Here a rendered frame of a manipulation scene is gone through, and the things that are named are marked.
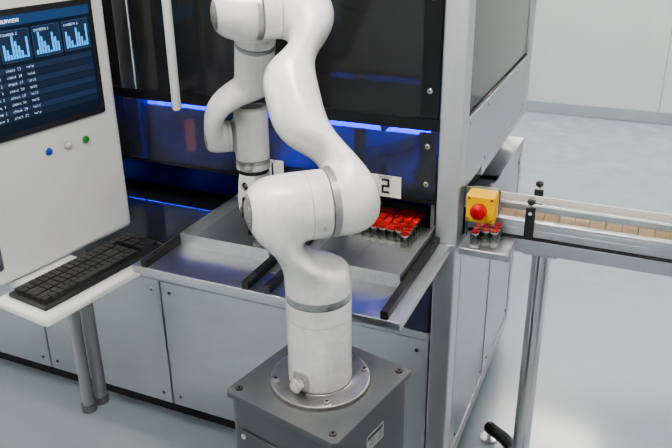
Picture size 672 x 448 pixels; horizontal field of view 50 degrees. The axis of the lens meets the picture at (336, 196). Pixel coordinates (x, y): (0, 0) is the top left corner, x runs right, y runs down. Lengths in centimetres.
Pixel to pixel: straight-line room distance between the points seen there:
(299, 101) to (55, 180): 96
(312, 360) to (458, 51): 81
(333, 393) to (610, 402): 170
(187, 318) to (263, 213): 128
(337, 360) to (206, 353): 116
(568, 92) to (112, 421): 478
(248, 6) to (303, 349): 62
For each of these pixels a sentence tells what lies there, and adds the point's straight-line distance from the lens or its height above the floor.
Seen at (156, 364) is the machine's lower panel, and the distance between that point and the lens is 261.
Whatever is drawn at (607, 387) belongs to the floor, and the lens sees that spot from 298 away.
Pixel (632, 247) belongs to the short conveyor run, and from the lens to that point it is 193.
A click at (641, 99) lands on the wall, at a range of 643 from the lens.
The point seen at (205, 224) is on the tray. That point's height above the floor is 89.
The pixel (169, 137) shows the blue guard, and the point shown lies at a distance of 216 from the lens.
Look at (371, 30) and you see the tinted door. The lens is 179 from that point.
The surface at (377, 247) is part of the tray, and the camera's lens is 185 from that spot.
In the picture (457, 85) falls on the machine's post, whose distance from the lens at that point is 174.
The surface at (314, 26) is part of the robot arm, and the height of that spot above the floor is 150.
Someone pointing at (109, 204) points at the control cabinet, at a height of 90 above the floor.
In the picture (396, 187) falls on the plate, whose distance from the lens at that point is 186.
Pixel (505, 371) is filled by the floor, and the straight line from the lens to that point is 296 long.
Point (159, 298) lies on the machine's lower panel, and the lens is 244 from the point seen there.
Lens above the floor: 170
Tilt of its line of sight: 22 degrees down
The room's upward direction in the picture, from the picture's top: 1 degrees counter-clockwise
